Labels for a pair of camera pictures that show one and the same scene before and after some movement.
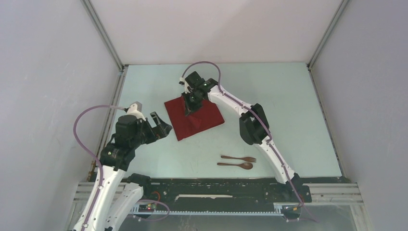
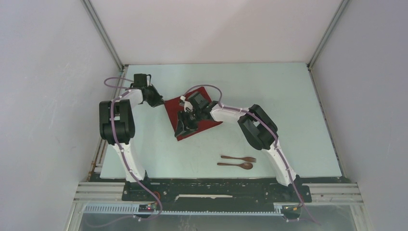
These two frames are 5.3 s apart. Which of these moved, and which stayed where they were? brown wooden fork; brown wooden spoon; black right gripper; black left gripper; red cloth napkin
Moved: black right gripper; black left gripper
Stayed: brown wooden spoon; brown wooden fork; red cloth napkin
